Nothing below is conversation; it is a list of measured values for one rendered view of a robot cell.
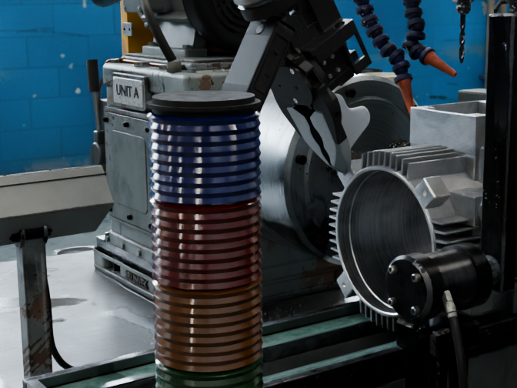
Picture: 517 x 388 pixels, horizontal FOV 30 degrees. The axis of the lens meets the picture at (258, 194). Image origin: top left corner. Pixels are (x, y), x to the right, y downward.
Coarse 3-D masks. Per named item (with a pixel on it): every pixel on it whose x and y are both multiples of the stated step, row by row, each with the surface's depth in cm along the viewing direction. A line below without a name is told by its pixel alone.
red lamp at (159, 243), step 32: (160, 224) 50; (192, 224) 49; (224, 224) 49; (256, 224) 51; (160, 256) 50; (192, 256) 49; (224, 256) 49; (256, 256) 51; (192, 288) 50; (224, 288) 50
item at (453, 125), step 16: (416, 112) 105; (432, 112) 103; (448, 112) 101; (464, 112) 110; (480, 112) 111; (416, 128) 105; (432, 128) 103; (448, 128) 101; (464, 128) 99; (480, 128) 98; (416, 144) 106; (448, 144) 102; (464, 144) 100; (480, 144) 99; (480, 160) 99; (480, 176) 99
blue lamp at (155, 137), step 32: (160, 128) 49; (192, 128) 48; (224, 128) 48; (256, 128) 50; (160, 160) 49; (192, 160) 48; (224, 160) 48; (256, 160) 50; (160, 192) 50; (192, 192) 49; (224, 192) 49; (256, 192) 51
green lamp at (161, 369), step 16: (160, 368) 52; (240, 368) 51; (256, 368) 52; (160, 384) 52; (176, 384) 51; (192, 384) 51; (208, 384) 51; (224, 384) 51; (240, 384) 51; (256, 384) 52
